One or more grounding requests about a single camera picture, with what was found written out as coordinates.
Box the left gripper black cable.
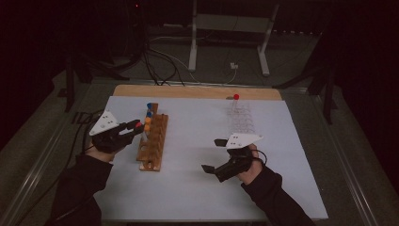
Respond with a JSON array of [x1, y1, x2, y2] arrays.
[[80, 112, 98, 155]]

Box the clear plastic test tube rack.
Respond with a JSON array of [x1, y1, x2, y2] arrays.
[[227, 97, 257, 136]]

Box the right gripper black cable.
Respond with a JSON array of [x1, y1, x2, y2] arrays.
[[252, 149, 268, 167]]

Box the white table sheet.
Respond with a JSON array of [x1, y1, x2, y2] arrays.
[[63, 95, 329, 221]]

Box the long black floor cable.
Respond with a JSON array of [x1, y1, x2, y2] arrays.
[[17, 107, 105, 226]]

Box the person's left hand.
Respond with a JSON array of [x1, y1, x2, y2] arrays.
[[85, 137, 118, 163]]

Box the dark equipment with red light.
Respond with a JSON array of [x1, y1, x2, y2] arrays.
[[93, 0, 149, 65]]

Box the black tripod stand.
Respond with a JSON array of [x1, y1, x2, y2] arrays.
[[272, 55, 339, 125], [56, 51, 130, 114]]

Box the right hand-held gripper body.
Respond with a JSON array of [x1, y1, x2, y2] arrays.
[[215, 132, 264, 184]]

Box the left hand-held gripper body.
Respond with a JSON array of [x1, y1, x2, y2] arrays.
[[88, 109, 134, 155]]

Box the person's right hand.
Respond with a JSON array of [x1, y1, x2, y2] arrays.
[[235, 143, 265, 186]]

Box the white floor cable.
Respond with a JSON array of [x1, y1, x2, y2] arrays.
[[150, 35, 238, 86]]

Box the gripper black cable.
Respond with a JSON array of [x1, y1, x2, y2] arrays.
[[252, 149, 268, 167], [80, 112, 98, 155]]

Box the wooden test tube rack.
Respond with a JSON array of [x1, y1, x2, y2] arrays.
[[136, 102, 169, 172]]

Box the black floor cables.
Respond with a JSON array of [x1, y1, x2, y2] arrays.
[[141, 43, 186, 88]]

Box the white metal stand frame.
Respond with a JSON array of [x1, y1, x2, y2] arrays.
[[187, 0, 280, 77]]

